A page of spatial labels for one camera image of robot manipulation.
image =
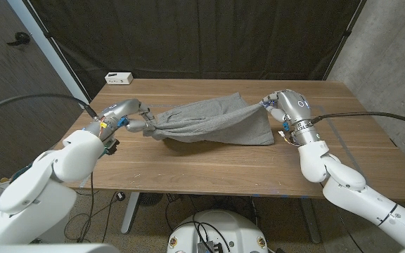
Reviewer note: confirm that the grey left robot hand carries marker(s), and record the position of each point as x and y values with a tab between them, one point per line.
121	109

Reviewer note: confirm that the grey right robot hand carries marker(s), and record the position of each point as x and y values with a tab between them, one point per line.
294	105

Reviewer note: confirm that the grey fabric shorts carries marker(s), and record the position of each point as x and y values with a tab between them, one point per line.
216	123

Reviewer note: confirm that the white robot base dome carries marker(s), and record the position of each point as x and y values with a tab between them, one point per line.
230	228

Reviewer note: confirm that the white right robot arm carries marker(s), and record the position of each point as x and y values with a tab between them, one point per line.
346	186

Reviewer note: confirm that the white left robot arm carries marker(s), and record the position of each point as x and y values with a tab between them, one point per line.
30	196

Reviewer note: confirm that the white power strip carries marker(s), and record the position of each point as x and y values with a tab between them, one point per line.
118	78

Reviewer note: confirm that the black plug adapter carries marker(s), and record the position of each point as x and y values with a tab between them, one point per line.
120	196

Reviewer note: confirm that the black backdrop stand pole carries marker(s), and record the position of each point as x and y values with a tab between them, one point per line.
48	35
346	33

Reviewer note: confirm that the black ribbed round object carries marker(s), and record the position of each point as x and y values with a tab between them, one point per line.
149	198

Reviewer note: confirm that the white table leg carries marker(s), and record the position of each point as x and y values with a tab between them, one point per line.
130	211

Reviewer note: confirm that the black backdrop curtain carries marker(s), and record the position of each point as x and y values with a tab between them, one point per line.
206	35

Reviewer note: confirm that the dark wood door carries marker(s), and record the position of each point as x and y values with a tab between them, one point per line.
12	70

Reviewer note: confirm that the grey table leg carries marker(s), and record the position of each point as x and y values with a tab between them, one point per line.
309	221

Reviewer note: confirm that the white door frame strip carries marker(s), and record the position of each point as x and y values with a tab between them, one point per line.
58	66

